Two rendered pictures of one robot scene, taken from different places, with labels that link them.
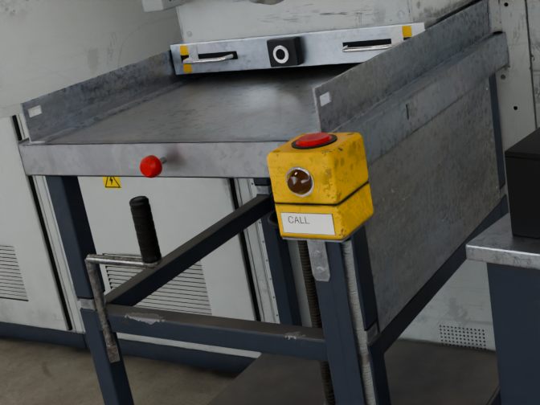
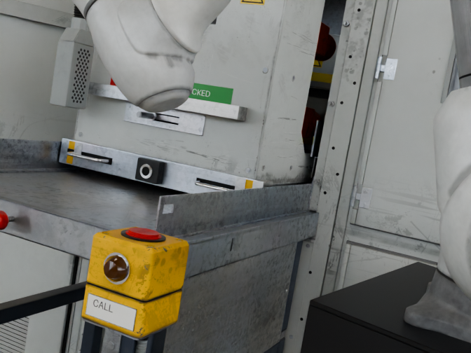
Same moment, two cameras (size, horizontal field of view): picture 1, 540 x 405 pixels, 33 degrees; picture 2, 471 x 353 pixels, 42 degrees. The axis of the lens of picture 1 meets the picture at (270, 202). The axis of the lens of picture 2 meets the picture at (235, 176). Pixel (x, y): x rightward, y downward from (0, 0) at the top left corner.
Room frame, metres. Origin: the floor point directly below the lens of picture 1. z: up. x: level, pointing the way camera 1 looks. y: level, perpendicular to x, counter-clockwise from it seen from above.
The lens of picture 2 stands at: (0.26, -0.03, 1.05)
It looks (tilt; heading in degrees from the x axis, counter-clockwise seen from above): 6 degrees down; 350
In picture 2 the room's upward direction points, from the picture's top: 10 degrees clockwise
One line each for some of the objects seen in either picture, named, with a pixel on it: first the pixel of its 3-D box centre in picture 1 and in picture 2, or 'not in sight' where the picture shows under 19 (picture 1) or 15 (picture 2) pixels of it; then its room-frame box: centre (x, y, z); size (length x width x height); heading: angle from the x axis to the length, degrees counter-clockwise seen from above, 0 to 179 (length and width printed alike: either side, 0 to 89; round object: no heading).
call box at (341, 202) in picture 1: (321, 185); (136, 279); (0.94, -0.06, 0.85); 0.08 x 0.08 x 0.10; 55
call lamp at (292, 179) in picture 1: (296, 182); (113, 269); (0.90, -0.03, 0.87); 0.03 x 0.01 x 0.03; 55
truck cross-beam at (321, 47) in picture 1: (294, 47); (158, 171); (1.66, -0.10, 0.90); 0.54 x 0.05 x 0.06; 55
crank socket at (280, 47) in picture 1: (284, 52); (148, 170); (1.63, -0.07, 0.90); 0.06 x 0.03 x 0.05; 55
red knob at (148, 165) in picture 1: (154, 164); (2, 220); (1.30, 0.16, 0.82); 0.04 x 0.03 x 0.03; 145
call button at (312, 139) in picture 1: (314, 144); (143, 238); (0.94, -0.06, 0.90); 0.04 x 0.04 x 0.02
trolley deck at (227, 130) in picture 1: (278, 100); (132, 205); (1.59, -0.05, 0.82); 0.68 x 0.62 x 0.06; 145
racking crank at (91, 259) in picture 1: (126, 284); not in sight; (1.36, 0.25, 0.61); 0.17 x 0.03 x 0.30; 54
